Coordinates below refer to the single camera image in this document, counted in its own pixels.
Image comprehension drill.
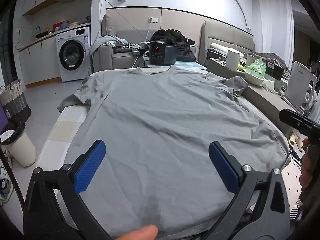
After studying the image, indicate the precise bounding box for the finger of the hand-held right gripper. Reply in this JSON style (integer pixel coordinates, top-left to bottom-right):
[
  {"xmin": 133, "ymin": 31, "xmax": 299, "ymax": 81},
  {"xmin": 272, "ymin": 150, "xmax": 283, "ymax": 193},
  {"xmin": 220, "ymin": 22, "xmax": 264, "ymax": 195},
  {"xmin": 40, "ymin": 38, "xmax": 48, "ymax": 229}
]
[{"xmin": 279, "ymin": 108, "xmax": 316, "ymax": 134}]

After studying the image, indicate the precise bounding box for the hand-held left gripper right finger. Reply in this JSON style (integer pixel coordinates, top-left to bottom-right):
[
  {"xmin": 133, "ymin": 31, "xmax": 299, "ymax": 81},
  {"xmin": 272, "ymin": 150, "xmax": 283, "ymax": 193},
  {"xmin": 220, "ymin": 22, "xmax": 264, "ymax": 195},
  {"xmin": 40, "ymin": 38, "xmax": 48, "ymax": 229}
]
[{"xmin": 205, "ymin": 141, "xmax": 292, "ymax": 240}]

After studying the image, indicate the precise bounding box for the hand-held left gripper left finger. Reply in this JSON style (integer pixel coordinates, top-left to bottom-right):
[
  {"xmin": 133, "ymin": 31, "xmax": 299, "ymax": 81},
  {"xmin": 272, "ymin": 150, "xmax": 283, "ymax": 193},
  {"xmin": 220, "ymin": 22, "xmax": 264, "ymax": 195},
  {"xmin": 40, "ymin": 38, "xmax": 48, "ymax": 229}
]
[{"xmin": 23, "ymin": 139, "xmax": 112, "ymax": 240}]

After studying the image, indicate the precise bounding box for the grey t-shirt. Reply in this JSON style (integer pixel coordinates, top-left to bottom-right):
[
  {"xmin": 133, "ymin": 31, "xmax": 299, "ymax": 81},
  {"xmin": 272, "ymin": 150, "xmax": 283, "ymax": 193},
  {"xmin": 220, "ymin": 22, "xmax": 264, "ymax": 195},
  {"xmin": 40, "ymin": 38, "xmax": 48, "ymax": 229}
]
[{"xmin": 57, "ymin": 66, "xmax": 292, "ymax": 239}]

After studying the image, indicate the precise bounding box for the person's right hand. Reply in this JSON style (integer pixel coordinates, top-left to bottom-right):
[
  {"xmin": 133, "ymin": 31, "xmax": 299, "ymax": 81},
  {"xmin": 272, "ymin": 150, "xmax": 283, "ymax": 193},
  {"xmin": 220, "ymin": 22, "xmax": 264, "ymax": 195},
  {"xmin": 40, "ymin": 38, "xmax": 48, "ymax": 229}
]
[{"xmin": 299, "ymin": 138, "xmax": 313, "ymax": 188}]

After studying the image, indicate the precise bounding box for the person's left hand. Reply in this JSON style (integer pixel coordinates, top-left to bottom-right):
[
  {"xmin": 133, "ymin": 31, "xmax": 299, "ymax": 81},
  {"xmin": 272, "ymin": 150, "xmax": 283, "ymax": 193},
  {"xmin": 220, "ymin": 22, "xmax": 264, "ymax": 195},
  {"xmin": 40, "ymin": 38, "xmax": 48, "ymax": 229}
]
[{"xmin": 115, "ymin": 225, "xmax": 159, "ymax": 240}]

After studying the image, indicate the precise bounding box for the cream slipper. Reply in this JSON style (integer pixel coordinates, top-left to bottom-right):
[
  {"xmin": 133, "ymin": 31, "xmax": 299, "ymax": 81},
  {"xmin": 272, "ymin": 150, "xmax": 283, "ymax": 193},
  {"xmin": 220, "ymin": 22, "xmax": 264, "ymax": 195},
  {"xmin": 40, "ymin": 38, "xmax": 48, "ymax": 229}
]
[{"xmin": 287, "ymin": 132, "xmax": 304, "ymax": 153}]

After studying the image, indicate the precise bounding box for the white electric kettle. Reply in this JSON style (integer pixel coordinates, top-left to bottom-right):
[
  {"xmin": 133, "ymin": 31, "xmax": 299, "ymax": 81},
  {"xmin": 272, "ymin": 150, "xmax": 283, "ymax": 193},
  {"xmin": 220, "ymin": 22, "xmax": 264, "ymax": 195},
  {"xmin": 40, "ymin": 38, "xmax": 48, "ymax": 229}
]
[{"xmin": 285, "ymin": 61, "xmax": 318, "ymax": 110}]

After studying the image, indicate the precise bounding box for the grey low cabinet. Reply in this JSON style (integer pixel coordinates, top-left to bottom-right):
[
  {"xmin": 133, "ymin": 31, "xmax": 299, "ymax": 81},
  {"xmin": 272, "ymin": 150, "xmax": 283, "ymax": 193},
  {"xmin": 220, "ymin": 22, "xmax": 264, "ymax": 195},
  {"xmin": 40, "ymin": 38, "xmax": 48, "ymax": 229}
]
[{"xmin": 206, "ymin": 57, "xmax": 304, "ymax": 121}]

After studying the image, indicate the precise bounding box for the black box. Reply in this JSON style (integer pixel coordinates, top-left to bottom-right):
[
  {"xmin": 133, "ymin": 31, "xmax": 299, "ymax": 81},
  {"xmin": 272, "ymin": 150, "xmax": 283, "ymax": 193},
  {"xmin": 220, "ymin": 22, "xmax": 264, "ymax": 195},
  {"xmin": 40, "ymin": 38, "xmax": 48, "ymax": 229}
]
[{"xmin": 265, "ymin": 60, "xmax": 287, "ymax": 81}]

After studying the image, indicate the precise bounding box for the patterned white rug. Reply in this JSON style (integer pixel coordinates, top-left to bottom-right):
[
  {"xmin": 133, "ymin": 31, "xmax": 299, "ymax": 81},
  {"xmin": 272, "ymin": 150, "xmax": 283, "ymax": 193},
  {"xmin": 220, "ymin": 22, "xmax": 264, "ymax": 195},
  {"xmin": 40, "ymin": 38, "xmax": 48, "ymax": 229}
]
[{"xmin": 279, "ymin": 147, "xmax": 311, "ymax": 221}]

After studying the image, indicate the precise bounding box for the green plastic bag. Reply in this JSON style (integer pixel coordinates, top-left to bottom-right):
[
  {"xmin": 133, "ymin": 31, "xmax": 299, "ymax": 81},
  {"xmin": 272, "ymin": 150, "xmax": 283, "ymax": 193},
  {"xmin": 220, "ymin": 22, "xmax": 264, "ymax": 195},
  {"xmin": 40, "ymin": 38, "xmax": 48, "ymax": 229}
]
[{"xmin": 246, "ymin": 57, "xmax": 268, "ymax": 79}]

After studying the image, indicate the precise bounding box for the dark grey clothing pile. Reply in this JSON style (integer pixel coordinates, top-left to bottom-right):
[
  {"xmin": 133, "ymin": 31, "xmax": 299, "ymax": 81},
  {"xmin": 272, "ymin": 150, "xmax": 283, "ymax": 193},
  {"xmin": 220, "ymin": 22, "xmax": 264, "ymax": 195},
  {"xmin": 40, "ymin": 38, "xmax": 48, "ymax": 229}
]
[{"xmin": 247, "ymin": 51, "xmax": 292, "ymax": 71}]

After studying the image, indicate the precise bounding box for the white trash bin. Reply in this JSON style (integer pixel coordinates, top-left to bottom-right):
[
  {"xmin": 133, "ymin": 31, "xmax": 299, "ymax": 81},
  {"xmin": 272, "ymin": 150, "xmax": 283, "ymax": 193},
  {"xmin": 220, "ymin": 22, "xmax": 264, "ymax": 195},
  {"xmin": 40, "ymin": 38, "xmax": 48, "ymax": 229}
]
[{"xmin": 0, "ymin": 120, "xmax": 37, "ymax": 167}]

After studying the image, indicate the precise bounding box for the white green sneaker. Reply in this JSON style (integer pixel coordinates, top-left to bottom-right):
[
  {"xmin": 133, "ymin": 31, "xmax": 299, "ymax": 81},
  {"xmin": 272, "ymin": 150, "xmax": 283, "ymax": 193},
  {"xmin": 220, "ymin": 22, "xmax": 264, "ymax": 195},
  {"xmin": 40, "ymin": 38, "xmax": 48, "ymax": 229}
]
[{"xmin": 0, "ymin": 167, "xmax": 14, "ymax": 203}]

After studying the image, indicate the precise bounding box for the white cylinder container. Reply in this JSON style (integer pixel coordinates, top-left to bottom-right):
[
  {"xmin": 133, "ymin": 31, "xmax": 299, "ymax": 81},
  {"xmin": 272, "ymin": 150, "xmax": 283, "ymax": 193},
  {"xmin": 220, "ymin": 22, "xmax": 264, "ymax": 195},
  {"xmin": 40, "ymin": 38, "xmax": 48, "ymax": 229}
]
[{"xmin": 226, "ymin": 49, "xmax": 241, "ymax": 71}]

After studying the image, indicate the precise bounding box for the white curtain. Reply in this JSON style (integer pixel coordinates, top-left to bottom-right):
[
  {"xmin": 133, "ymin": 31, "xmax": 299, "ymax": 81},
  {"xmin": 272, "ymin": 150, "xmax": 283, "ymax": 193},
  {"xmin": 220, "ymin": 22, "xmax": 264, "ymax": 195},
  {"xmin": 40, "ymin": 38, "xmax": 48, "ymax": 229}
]
[{"xmin": 257, "ymin": 0, "xmax": 296, "ymax": 65}]

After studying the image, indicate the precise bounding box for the purple bag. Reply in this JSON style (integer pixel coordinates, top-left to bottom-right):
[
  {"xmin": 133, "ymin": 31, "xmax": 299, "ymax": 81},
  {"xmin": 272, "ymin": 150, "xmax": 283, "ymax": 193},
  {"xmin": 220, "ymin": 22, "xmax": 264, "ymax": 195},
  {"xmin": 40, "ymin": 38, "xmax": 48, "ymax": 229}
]
[{"xmin": 0, "ymin": 105, "xmax": 9, "ymax": 133}]

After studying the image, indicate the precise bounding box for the woven laundry basket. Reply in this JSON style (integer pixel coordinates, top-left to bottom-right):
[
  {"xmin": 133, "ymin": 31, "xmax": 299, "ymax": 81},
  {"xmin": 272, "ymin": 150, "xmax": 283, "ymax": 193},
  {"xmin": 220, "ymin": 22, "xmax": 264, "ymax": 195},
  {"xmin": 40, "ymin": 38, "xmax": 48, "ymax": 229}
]
[{"xmin": 0, "ymin": 78, "xmax": 32, "ymax": 121}]

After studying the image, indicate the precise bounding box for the teal checked cloth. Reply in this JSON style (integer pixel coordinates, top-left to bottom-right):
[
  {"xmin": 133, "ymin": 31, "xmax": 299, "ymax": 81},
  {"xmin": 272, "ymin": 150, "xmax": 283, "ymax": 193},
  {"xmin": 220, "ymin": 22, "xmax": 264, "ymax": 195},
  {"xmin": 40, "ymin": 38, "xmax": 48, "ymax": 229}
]
[{"xmin": 146, "ymin": 60, "xmax": 207, "ymax": 72}]

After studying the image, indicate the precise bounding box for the beige upholstered bed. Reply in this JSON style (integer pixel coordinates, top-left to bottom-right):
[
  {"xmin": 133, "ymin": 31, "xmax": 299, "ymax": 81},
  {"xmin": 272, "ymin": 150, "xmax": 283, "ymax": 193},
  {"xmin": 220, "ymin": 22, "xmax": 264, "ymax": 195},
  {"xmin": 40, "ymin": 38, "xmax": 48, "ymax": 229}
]
[{"xmin": 199, "ymin": 20, "xmax": 255, "ymax": 64}]

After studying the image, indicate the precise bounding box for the white washing machine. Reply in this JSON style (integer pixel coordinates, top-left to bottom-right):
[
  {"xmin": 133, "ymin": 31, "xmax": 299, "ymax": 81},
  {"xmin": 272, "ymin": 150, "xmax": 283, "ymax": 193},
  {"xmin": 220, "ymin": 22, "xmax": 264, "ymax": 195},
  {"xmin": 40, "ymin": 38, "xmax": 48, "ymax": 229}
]
[{"xmin": 55, "ymin": 26, "xmax": 92, "ymax": 82}]

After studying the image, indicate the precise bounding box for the grey sofa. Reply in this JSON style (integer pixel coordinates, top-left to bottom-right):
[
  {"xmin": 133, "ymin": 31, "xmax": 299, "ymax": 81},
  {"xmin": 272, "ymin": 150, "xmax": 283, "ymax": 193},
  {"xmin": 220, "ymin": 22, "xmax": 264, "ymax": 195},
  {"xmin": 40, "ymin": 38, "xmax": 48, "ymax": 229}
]
[{"xmin": 99, "ymin": 14, "xmax": 200, "ymax": 71}]

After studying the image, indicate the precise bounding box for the kitchen counter cabinet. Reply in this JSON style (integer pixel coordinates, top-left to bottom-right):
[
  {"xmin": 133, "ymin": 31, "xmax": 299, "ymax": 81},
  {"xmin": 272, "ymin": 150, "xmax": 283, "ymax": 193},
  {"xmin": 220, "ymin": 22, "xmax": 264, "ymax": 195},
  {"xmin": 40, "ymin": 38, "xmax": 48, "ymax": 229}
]
[{"xmin": 19, "ymin": 21, "xmax": 92, "ymax": 88}]

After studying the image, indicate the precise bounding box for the houndstooth pillow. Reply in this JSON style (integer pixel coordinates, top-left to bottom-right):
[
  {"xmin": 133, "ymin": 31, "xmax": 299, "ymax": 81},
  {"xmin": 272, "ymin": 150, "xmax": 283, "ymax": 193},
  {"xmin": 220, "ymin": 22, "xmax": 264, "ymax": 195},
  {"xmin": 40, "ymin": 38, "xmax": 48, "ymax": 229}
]
[{"xmin": 114, "ymin": 42, "xmax": 138, "ymax": 51}]

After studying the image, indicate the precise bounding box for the light grey blanket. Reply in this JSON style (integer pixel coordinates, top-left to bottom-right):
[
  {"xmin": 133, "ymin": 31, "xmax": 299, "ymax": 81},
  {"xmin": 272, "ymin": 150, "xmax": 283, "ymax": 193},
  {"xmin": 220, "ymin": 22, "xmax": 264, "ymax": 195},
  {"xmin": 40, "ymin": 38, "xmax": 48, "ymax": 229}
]
[{"xmin": 89, "ymin": 35, "xmax": 128, "ymax": 55}]

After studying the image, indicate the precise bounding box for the crumpled grey garment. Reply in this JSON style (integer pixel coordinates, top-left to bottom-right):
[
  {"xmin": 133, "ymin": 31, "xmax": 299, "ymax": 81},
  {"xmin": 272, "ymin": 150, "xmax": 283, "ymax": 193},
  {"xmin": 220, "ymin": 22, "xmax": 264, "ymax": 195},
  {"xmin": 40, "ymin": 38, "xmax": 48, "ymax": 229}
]
[{"xmin": 131, "ymin": 42, "xmax": 151, "ymax": 55}]

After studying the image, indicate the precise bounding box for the black rice cooker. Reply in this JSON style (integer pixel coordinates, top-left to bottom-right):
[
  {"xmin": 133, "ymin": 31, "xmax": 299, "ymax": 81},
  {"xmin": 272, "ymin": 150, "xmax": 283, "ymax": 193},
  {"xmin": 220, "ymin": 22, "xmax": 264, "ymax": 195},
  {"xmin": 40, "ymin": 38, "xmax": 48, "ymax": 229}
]
[{"xmin": 149, "ymin": 41, "xmax": 178, "ymax": 65}]

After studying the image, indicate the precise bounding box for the black jacket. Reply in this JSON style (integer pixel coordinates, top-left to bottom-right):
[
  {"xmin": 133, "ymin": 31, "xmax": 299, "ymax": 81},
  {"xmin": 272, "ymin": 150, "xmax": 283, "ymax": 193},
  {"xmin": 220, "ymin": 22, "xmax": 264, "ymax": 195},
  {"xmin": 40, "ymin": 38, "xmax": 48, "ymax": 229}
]
[{"xmin": 152, "ymin": 29, "xmax": 197, "ymax": 63}]

